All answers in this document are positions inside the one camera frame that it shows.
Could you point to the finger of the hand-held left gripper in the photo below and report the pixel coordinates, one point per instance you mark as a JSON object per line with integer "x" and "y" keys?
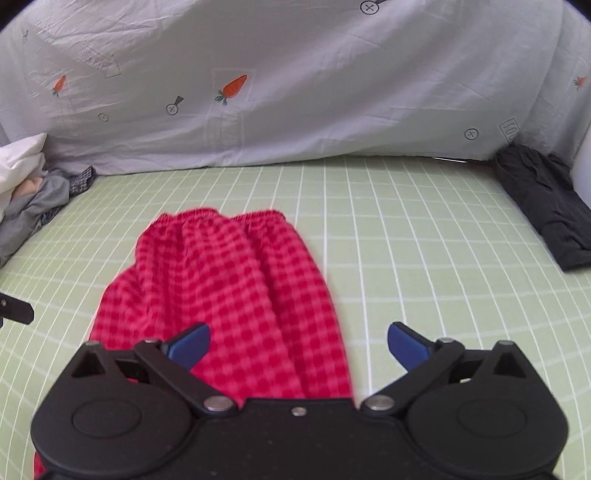
{"x": 17, "y": 310}

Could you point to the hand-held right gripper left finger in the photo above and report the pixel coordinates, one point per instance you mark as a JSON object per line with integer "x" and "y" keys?
{"x": 190, "y": 344}

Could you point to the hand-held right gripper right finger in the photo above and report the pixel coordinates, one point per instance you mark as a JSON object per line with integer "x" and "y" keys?
{"x": 402, "y": 344}

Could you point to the red checkered shorts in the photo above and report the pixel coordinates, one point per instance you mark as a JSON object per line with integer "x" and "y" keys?
{"x": 240, "y": 295}

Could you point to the green grid bed sheet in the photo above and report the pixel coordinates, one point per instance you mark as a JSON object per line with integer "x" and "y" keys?
{"x": 415, "y": 258}

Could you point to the grey crumpled garment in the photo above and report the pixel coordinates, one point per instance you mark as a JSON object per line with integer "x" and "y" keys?
{"x": 34, "y": 210}

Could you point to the dark checkered cloth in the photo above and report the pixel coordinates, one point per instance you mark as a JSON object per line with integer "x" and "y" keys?
{"x": 82, "y": 180}

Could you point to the white cloth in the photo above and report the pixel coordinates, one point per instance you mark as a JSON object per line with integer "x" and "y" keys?
{"x": 18, "y": 164}

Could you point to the dark grey folded garment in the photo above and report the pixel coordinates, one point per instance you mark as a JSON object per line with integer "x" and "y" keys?
{"x": 545, "y": 207}

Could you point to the carrot print grey duvet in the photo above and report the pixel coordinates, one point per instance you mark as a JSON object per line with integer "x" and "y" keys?
{"x": 295, "y": 78}

